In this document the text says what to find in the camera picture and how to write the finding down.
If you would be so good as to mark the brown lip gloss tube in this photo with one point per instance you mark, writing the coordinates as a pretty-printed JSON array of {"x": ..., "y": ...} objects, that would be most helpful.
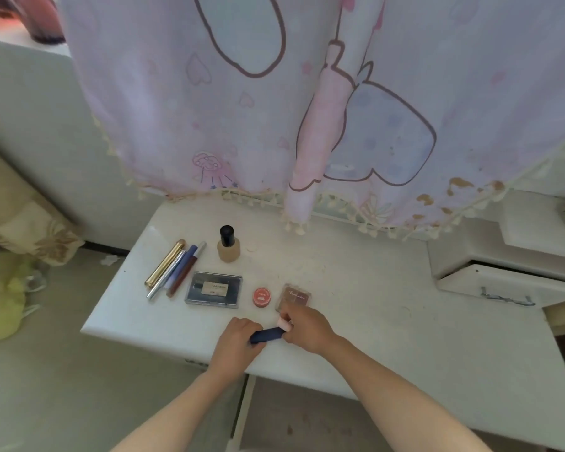
[{"x": 187, "y": 269}]

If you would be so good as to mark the dark blue eyeshadow palette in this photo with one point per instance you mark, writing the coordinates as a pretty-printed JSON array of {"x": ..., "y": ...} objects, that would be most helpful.
[{"x": 214, "y": 290}]

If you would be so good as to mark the foundation bottle with black cap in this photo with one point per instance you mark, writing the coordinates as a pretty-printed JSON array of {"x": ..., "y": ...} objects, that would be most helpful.
[{"x": 227, "y": 244}]

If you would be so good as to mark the pink cartoon print curtain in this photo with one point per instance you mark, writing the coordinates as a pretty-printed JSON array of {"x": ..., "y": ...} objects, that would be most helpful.
[{"x": 320, "y": 103}]

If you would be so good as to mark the person's left hand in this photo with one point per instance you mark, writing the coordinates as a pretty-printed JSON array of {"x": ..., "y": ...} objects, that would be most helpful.
[{"x": 233, "y": 345}]

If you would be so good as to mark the gold cosmetic tube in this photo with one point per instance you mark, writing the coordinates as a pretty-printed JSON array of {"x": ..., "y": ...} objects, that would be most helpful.
[{"x": 165, "y": 263}]

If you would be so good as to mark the beige floral fabric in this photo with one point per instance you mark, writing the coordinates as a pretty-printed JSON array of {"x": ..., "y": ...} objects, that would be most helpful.
[{"x": 23, "y": 216}]

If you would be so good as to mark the dark blue makeup tube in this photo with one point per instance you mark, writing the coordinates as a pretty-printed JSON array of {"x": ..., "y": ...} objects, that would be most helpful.
[{"x": 267, "y": 335}]

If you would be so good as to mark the person's right thumb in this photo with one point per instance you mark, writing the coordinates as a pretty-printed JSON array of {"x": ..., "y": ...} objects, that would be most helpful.
[{"x": 289, "y": 337}]

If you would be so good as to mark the blue cosmetic pen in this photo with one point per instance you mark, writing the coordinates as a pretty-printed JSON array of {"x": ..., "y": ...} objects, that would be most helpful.
[{"x": 185, "y": 262}]

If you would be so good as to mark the pink tube cap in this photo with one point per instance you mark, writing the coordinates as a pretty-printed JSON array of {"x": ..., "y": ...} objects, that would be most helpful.
[{"x": 284, "y": 323}]

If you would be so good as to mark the person's right forearm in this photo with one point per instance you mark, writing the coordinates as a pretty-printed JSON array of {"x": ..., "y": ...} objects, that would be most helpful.
[{"x": 395, "y": 395}]

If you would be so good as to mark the silver cosmetic pencil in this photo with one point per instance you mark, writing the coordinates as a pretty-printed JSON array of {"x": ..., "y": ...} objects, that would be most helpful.
[{"x": 165, "y": 275}]

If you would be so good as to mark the pink blush palette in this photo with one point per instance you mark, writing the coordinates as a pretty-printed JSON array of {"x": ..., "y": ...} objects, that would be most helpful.
[{"x": 293, "y": 297}]

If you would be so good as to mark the person's right hand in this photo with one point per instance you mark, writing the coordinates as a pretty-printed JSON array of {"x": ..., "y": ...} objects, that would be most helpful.
[{"x": 308, "y": 328}]

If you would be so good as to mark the person's left forearm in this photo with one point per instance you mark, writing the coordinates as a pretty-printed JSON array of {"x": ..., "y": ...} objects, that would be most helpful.
[{"x": 179, "y": 409}]

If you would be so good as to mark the small red round jar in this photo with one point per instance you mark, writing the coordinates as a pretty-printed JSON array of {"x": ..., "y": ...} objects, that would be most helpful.
[{"x": 262, "y": 297}]

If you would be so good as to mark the yellow green bag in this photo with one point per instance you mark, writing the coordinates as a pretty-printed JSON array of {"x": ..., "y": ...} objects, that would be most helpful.
[{"x": 4, "y": 296}]

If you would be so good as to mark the person's left thumb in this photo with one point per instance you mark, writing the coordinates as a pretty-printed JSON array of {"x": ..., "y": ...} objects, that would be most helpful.
[{"x": 253, "y": 326}]

